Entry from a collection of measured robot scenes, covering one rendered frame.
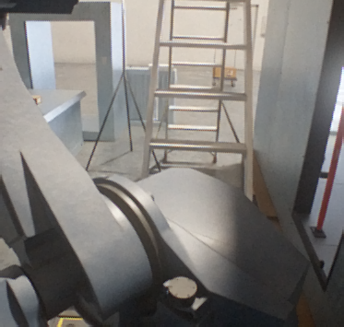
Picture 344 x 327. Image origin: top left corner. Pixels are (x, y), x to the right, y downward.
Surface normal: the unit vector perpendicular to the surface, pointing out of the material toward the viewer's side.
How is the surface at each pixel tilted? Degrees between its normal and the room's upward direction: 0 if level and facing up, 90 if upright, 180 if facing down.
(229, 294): 25
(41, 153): 37
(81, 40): 90
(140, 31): 90
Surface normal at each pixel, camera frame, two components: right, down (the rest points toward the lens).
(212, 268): 0.33, -0.72
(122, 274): 0.66, -0.16
